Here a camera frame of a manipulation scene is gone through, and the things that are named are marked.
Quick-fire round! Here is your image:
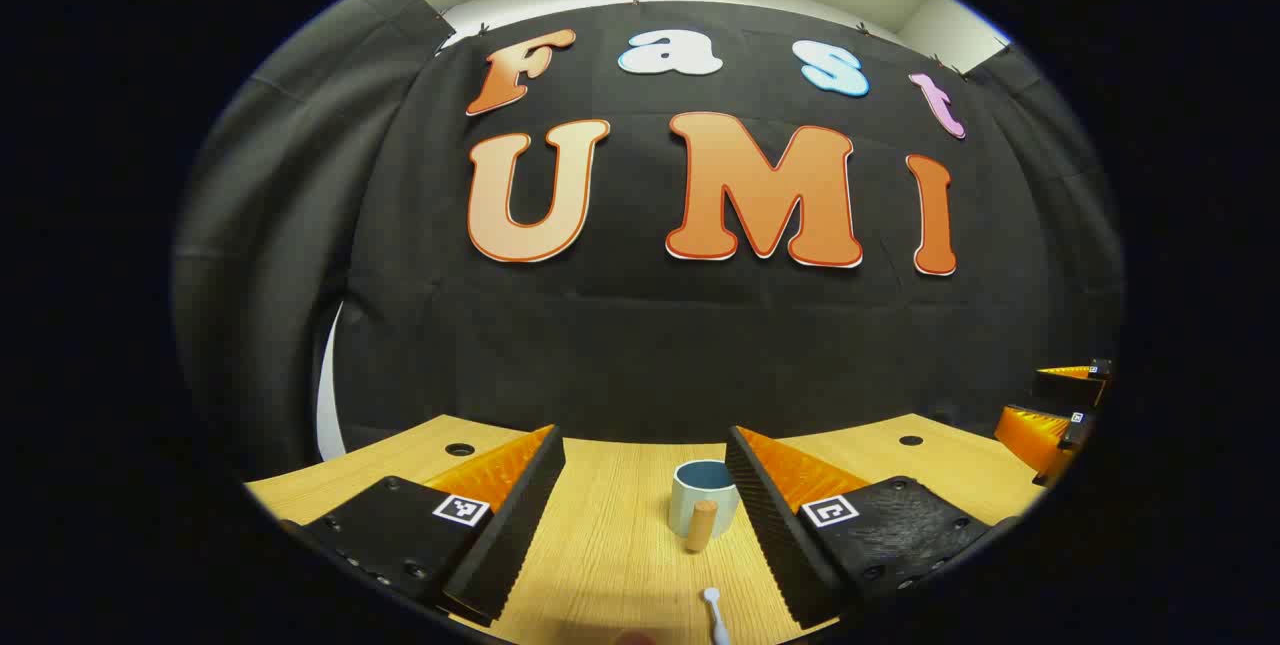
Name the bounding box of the wooden desktop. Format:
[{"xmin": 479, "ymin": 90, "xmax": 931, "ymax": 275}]
[{"xmin": 245, "ymin": 413, "xmax": 1046, "ymax": 645}]

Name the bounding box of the black backdrop cloth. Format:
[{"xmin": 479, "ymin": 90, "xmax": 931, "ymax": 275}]
[{"xmin": 335, "ymin": 0, "xmax": 1126, "ymax": 486}]

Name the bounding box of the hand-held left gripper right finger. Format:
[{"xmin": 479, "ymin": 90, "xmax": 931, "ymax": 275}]
[{"xmin": 725, "ymin": 425, "xmax": 1021, "ymax": 629}]

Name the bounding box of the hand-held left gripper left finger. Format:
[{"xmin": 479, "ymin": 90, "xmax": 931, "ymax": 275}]
[{"xmin": 280, "ymin": 423, "xmax": 567, "ymax": 626}]

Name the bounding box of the pale blue cup wooden handle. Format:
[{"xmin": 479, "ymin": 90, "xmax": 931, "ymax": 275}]
[{"xmin": 670, "ymin": 459, "xmax": 743, "ymax": 554}]

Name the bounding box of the dark side curtain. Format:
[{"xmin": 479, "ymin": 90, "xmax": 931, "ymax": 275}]
[{"xmin": 172, "ymin": 0, "xmax": 456, "ymax": 481}]

